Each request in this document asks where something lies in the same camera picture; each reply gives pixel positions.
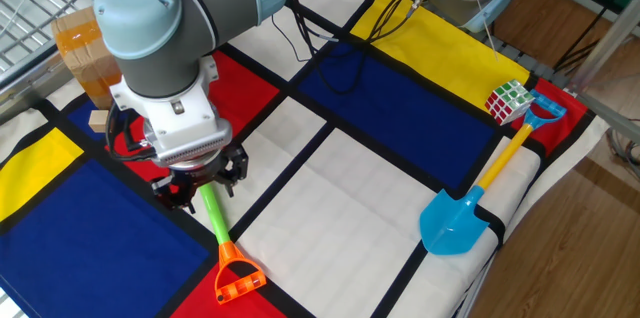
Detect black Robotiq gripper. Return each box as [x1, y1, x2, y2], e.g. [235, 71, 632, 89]
[149, 143, 250, 215]

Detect orange toy shovel green handle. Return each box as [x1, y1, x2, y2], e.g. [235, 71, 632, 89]
[198, 181, 268, 306]

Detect small wooden cube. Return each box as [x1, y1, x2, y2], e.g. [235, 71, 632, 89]
[88, 109, 111, 134]

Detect taped cardboard box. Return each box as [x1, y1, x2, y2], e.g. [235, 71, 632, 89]
[50, 6, 124, 112]

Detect Mondrian pattern tablecloth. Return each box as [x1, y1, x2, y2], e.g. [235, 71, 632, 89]
[0, 0, 611, 318]

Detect Rubik's cube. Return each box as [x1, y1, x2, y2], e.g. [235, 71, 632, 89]
[483, 79, 536, 127]

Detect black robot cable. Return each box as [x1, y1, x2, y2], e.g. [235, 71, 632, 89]
[103, 0, 441, 164]

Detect metal wire rack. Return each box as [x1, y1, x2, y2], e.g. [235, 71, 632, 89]
[0, 0, 146, 124]

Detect blue toy shovel yellow handle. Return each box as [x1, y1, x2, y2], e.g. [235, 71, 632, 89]
[418, 88, 569, 257]

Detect black cable silver plug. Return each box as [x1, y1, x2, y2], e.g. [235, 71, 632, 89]
[364, 0, 449, 44]

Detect white cable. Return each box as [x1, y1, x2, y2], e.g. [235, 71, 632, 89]
[474, 0, 500, 63]

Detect black floor cables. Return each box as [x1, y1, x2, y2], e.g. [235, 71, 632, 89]
[552, 7, 609, 74]

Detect grey cable bundle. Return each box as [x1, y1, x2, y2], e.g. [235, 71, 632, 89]
[607, 117, 640, 182]

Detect aluminium frame post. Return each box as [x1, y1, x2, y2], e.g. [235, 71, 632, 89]
[567, 0, 640, 95]

